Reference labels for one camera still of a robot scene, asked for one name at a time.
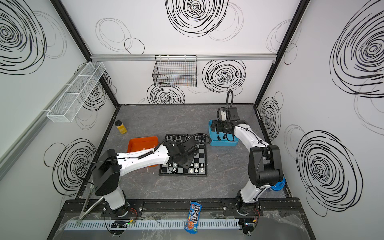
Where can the black wire basket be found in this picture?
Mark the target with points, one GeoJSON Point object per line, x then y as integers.
{"type": "Point", "coordinates": [175, 70]}

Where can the M&M's candy bag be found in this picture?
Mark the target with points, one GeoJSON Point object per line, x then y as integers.
{"type": "Point", "coordinates": [192, 222]}

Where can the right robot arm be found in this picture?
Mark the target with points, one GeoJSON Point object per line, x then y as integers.
{"type": "Point", "coordinates": [264, 164]}

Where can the white slotted cable duct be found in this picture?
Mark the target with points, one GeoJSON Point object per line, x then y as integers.
{"type": "Point", "coordinates": [100, 225]}

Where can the black white chess board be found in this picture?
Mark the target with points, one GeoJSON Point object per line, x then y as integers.
{"type": "Point", "coordinates": [196, 168]}

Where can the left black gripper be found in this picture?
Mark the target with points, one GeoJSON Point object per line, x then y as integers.
{"type": "Point", "coordinates": [186, 159]}

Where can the blue lidded plastic container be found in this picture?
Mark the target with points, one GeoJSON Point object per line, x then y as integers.
{"type": "Point", "coordinates": [279, 186]}

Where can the blue plastic tray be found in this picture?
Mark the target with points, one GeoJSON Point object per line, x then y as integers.
{"type": "Point", "coordinates": [219, 139]}

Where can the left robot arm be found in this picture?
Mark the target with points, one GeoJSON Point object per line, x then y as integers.
{"type": "Point", "coordinates": [106, 172]}

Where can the white mesh wall shelf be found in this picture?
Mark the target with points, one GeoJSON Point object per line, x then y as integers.
{"type": "Point", "coordinates": [83, 92]}

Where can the orange plastic tray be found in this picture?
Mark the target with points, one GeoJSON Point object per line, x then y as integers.
{"type": "Point", "coordinates": [140, 144]}

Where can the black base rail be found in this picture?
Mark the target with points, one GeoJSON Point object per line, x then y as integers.
{"type": "Point", "coordinates": [227, 207]}

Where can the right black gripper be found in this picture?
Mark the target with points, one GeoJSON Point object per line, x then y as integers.
{"type": "Point", "coordinates": [221, 129]}

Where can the yellow jar black lid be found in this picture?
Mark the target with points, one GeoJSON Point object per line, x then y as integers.
{"type": "Point", "coordinates": [120, 126]}

